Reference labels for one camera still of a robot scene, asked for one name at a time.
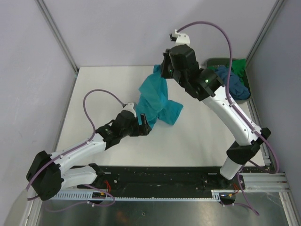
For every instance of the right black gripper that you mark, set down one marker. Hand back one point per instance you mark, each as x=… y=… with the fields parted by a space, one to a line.
x=164 y=73

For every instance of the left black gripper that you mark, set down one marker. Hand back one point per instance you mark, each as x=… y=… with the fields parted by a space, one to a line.
x=141 y=130

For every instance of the teal t-shirt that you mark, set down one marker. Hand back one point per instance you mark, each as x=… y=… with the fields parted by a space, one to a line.
x=154 y=102

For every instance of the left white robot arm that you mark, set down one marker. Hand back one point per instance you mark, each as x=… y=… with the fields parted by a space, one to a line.
x=49 y=173

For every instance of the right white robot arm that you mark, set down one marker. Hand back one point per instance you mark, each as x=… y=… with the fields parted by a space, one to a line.
x=206 y=86

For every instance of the grey plastic bin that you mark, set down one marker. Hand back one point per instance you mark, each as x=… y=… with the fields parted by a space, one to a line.
x=247 y=85

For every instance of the green t-shirt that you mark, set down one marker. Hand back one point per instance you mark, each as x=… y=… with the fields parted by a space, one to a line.
x=238 y=66

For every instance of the dark blue t-shirt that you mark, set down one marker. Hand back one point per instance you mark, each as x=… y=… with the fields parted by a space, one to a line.
x=236 y=88

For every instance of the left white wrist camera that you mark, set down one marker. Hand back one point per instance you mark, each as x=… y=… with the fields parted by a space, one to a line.
x=131 y=107

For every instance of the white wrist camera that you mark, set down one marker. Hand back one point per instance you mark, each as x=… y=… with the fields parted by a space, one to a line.
x=180 y=38
x=131 y=107

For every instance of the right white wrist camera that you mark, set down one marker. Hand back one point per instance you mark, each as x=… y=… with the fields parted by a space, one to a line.
x=180 y=38

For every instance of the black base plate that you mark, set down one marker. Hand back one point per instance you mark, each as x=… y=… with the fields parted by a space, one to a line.
x=164 y=182

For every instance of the aluminium frame rail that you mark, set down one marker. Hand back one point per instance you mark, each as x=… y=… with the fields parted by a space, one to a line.
x=264 y=182

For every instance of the right aluminium corner post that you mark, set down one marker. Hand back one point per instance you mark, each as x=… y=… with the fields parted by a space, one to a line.
x=276 y=9

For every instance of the aluminium corner post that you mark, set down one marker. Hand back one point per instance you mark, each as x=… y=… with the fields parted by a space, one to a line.
x=57 y=34
x=276 y=9

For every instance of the left aluminium corner post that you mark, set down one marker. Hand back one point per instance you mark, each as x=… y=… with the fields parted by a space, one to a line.
x=57 y=34

